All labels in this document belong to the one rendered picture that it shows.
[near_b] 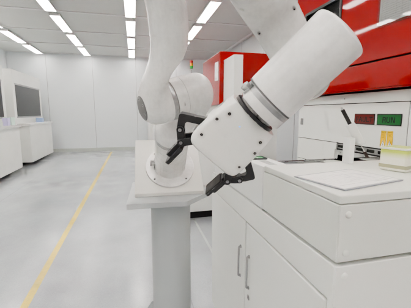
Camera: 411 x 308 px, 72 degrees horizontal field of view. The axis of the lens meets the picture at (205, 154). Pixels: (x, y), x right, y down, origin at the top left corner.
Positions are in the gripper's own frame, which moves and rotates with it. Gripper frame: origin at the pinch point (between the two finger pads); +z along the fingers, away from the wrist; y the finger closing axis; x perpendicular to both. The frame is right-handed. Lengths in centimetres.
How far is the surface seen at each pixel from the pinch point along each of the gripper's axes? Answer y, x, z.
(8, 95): -231, 494, 382
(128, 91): -79, 777, 328
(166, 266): 32, 35, 57
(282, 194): 29.7, 23.5, -0.4
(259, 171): 27.2, 38.0, 3.7
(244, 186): 32, 47, 15
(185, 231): 29, 43, 44
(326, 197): 27.4, 8.5, -11.4
